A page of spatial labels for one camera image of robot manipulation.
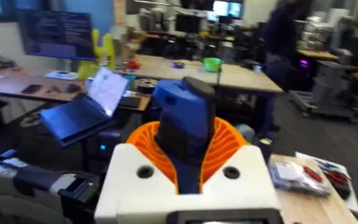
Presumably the right gripper white and orange right finger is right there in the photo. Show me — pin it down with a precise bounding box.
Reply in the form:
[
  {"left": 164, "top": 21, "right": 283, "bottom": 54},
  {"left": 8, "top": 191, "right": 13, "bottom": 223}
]
[{"left": 197, "top": 117, "right": 282, "bottom": 208}]

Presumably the large dark monitor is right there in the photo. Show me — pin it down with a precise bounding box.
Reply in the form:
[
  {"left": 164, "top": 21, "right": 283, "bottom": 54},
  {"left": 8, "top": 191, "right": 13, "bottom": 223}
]
[{"left": 19, "top": 8, "right": 96, "bottom": 62}]

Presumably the blue electric screwdriver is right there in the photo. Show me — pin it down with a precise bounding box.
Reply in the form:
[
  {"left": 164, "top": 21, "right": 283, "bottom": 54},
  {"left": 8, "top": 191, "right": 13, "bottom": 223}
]
[{"left": 152, "top": 76, "right": 217, "bottom": 195}]

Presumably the grey shelf cart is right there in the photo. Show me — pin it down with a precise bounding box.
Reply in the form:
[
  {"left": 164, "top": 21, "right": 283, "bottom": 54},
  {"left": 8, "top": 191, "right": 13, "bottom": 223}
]
[{"left": 289, "top": 60, "right": 358, "bottom": 119}]

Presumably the pale wooden room table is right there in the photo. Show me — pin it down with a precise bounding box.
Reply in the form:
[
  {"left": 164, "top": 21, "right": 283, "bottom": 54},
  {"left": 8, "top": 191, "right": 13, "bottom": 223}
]
[{"left": 116, "top": 54, "right": 284, "bottom": 95}]

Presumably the open laptop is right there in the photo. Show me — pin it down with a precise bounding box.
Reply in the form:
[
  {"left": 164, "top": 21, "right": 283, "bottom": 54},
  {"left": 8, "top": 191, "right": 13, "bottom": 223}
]
[{"left": 39, "top": 67, "right": 130, "bottom": 147}]

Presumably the white flat sheet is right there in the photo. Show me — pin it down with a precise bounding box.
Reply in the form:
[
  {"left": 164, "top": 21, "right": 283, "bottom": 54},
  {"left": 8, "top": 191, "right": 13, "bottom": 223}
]
[{"left": 295, "top": 151, "right": 358, "bottom": 216}]

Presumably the right gripper white and orange left finger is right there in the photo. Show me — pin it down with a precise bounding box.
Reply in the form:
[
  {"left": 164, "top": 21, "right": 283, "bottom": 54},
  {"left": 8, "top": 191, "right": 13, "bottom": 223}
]
[{"left": 94, "top": 121, "right": 180, "bottom": 224}]

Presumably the black phone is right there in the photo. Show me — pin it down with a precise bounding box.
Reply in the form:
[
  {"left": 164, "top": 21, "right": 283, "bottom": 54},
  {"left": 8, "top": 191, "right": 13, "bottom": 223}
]
[{"left": 21, "top": 83, "right": 44, "bottom": 95}]

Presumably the bright wall screen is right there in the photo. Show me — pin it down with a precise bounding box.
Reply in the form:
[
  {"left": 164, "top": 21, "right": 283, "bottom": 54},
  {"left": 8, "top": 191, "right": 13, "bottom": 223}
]
[{"left": 206, "top": 0, "right": 245, "bottom": 22}]

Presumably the black filament spool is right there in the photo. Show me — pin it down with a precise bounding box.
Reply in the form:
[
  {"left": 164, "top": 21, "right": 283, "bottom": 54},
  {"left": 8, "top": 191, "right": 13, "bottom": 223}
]
[{"left": 135, "top": 78, "right": 159, "bottom": 95}]

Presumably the small red object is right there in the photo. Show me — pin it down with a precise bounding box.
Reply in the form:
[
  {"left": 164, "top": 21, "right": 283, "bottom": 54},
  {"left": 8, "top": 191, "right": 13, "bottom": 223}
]
[{"left": 125, "top": 59, "right": 142, "bottom": 70}]

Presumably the green cup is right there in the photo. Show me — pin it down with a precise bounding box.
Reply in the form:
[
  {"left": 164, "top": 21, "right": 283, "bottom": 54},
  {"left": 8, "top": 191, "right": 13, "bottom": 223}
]
[{"left": 203, "top": 57, "right": 223, "bottom": 73}]

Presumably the clear plastic bag of parts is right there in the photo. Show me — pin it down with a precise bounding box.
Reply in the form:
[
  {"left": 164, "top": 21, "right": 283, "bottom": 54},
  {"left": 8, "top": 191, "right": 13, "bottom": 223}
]
[{"left": 267, "top": 155, "right": 334, "bottom": 198}]

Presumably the person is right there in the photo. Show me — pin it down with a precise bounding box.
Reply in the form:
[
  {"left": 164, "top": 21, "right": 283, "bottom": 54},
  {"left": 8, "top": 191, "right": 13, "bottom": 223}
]
[{"left": 257, "top": 0, "right": 314, "bottom": 139}]

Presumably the brown desk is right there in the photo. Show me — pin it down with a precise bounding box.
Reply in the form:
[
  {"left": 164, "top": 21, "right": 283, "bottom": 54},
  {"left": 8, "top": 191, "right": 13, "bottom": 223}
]
[{"left": 0, "top": 55, "right": 152, "bottom": 112}]

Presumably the yellow plastic figure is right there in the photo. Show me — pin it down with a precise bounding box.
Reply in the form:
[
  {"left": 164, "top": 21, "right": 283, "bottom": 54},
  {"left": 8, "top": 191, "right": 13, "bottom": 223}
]
[{"left": 77, "top": 29, "right": 116, "bottom": 81}]

